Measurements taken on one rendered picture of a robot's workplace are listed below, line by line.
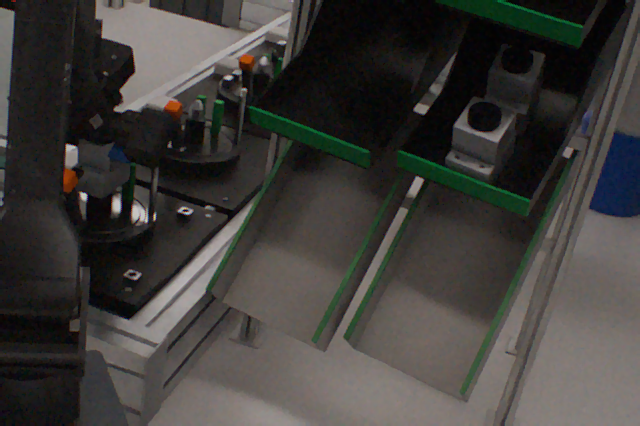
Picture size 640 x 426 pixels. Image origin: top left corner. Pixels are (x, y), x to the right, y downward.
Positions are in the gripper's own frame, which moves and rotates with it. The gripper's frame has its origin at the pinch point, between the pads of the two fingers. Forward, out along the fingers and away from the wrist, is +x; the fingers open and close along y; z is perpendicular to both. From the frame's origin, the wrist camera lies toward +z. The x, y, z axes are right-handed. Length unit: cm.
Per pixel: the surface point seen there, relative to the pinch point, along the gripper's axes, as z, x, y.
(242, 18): 75, 93, 29
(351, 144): 0.7, -16.6, -30.8
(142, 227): -6.8, 6.2, -6.2
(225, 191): 5.2, 19.6, -9.3
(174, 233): -5.1, 10.4, -8.6
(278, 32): 55, 62, 8
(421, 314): -8.2, -0.9, -40.7
